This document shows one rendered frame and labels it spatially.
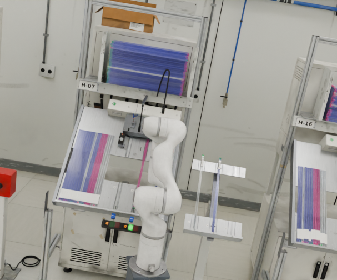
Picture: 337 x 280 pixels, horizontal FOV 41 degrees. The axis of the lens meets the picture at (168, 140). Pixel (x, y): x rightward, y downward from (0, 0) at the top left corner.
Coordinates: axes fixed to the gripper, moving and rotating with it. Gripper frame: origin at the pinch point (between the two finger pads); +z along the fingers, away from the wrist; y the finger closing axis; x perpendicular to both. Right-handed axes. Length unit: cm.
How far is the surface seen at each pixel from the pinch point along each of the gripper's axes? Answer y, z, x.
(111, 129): -36, 2, 59
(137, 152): -15.7, 2.5, 45.4
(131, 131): -22, -4, 57
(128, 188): -16.7, 2.5, 19.4
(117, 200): -21.4, 2.5, 10.3
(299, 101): 83, -18, 92
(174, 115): 3, -6, 73
